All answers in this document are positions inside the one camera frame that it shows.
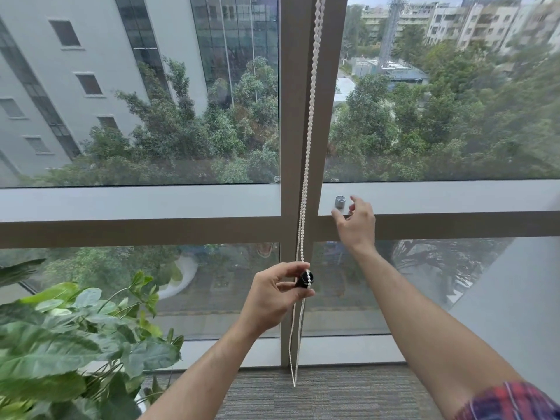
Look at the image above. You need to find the person's right hand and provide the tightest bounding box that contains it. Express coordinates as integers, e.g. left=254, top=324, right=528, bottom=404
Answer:
left=331, top=195, right=377, bottom=257

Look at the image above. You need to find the person's left hand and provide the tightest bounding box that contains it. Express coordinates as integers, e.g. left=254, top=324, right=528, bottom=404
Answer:
left=238, top=261, right=316, bottom=340

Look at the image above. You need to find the white beaded blind chain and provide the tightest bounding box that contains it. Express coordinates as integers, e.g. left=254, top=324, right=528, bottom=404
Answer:
left=288, top=0, right=327, bottom=388

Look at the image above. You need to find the person's left forearm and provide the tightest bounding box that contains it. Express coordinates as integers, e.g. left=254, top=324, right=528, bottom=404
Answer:
left=138, top=321, right=263, bottom=420

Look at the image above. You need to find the person's right forearm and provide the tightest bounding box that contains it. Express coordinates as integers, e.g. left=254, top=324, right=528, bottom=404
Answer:
left=349, top=244, right=526, bottom=420

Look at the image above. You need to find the group of green trees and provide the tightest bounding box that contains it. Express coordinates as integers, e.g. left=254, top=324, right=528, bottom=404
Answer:
left=26, top=34, right=560, bottom=187

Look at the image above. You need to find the green leafy potted plant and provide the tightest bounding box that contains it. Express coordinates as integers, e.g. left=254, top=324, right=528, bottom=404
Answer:
left=0, top=257, right=186, bottom=420

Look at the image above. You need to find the metal lattice tower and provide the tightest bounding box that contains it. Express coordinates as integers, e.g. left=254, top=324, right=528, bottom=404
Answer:
left=378, top=0, right=408, bottom=68

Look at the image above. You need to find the red plaid sleeve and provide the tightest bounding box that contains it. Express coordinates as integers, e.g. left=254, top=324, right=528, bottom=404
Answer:
left=454, top=380, right=560, bottom=420

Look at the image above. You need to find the row of apartment buildings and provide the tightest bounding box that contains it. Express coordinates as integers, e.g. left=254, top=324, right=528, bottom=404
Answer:
left=363, top=0, right=560, bottom=53

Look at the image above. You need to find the white office building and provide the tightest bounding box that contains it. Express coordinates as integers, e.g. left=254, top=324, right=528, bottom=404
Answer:
left=0, top=0, right=281, bottom=187

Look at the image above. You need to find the grey window frame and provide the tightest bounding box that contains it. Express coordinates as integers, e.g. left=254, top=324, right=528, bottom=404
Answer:
left=0, top=0, right=560, bottom=368

